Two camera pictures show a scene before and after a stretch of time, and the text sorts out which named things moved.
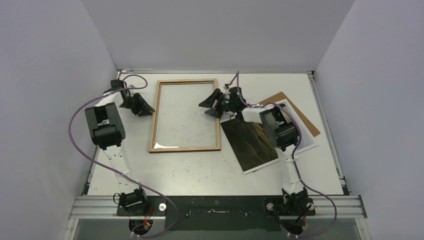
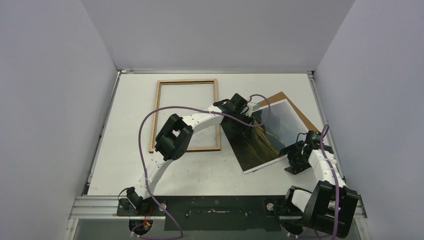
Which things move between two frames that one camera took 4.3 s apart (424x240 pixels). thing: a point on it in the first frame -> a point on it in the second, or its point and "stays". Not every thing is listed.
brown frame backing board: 281,96 stays
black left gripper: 143,105 -> 244,130
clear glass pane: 181,121 stays
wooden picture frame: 166,81 stays
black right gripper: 219,104 -> 295,160
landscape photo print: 251,145 stays
